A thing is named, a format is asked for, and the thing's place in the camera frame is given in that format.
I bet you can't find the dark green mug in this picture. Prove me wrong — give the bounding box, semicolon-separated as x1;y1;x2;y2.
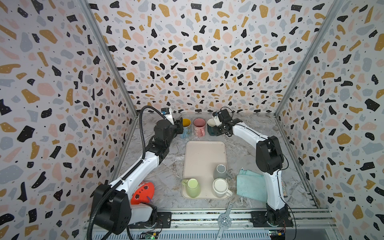
207;119;218;136

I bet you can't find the light blue mug yellow inside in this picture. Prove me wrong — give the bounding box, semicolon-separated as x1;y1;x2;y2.
182;118;192;139

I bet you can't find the pink mug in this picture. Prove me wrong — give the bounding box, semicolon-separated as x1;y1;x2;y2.
193;118;207;138

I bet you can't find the grey mug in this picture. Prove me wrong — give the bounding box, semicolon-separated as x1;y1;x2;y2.
213;164;231;180

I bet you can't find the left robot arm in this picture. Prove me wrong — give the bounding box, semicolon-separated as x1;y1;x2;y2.
86;108;183;240

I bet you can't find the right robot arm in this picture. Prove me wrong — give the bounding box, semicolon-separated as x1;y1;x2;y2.
212;109;289;227

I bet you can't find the white mug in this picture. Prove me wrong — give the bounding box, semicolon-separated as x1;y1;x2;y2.
213;178;233;199

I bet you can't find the light green mug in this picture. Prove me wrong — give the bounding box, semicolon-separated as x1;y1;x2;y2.
182;178;201;198

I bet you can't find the beige tray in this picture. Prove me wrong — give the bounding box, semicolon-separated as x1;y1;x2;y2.
183;141;229;200

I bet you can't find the teal cloth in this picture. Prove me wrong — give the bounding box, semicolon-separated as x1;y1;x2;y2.
237;169;267;203

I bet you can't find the red fish plush toy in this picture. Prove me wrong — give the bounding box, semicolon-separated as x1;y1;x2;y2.
131;182;155;205

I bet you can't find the glitter bottle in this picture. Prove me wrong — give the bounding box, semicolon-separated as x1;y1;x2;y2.
281;178;288;198

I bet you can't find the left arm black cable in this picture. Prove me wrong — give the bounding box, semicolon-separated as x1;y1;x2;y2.
138;105;166;160

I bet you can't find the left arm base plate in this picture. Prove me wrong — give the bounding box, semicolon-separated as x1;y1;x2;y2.
129;212;172;230

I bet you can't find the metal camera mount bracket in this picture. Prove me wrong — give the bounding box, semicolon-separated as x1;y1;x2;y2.
216;197;236;240

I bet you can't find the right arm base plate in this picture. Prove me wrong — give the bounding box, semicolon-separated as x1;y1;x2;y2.
250;211;294;228

